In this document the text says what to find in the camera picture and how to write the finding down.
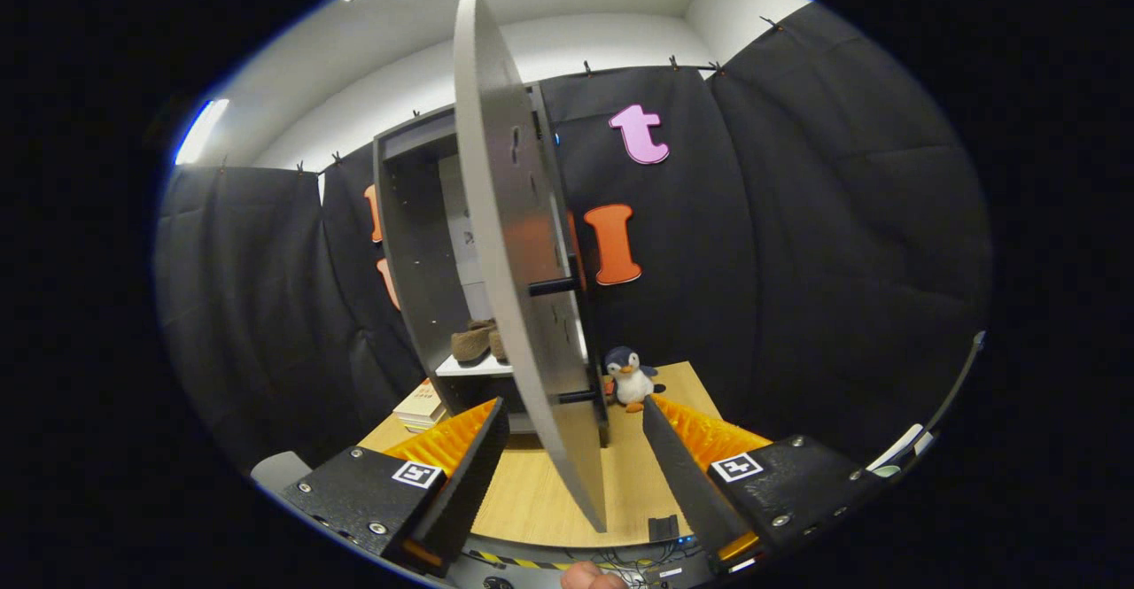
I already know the plush penguin toy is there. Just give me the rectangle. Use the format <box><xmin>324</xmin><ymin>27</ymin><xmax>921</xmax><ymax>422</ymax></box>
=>
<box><xmin>604</xmin><ymin>345</ymin><xmax>667</xmax><ymax>415</ymax></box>

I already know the grey rounded panel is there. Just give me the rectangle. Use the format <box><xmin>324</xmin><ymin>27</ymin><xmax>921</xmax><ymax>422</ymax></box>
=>
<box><xmin>251</xmin><ymin>451</ymin><xmax>313</xmax><ymax>494</ymax></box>

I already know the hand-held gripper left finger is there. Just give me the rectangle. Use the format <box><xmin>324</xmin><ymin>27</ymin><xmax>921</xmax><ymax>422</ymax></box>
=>
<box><xmin>279</xmin><ymin>397</ymin><xmax>512</xmax><ymax>577</ymax></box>

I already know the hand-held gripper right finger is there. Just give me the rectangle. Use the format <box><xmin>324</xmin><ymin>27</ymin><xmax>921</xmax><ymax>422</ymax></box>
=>
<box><xmin>641</xmin><ymin>394</ymin><xmax>887</xmax><ymax>568</ymax></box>

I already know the dark thin frame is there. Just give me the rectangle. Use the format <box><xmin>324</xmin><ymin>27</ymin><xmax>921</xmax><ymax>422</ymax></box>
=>
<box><xmin>866</xmin><ymin>330</ymin><xmax>986</xmax><ymax>477</ymax></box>

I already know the narrow ceiling light strip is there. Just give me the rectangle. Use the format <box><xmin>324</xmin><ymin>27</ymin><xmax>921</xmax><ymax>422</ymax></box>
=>
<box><xmin>175</xmin><ymin>98</ymin><xmax>229</xmax><ymax>167</ymax></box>

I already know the stack of books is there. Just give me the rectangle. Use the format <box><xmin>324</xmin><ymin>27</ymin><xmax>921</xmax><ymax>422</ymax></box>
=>
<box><xmin>392</xmin><ymin>379</ymin><xmax>448</xmax><ymax>433</ymax></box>

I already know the black backdrop cloth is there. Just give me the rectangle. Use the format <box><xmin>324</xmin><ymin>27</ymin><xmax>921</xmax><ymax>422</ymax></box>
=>
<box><xmin>155</xmin><ymin>0</ymin><xmax>993</xmax><ymax>475</ymax></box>

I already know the beige shoe cabinet door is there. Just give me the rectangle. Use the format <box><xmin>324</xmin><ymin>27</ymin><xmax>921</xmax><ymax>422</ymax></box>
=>
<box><xmin>454</xmin><ymin>0</ymin><xmax>612</xmax><ymax>534</ymax></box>

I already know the yellow black striped tape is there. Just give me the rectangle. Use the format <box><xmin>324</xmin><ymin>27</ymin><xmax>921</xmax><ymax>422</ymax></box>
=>
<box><xmin>465</xmin><ymin>549</ymin><xmax>568</xmax><ymax>572</ymax></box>

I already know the grey shoe cabinet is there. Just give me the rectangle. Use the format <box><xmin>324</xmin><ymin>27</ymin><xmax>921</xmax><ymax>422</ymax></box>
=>
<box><xmin>372</xmin><ymin>82</ymin><xmax>612</xmax><ymax>448</ymax></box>

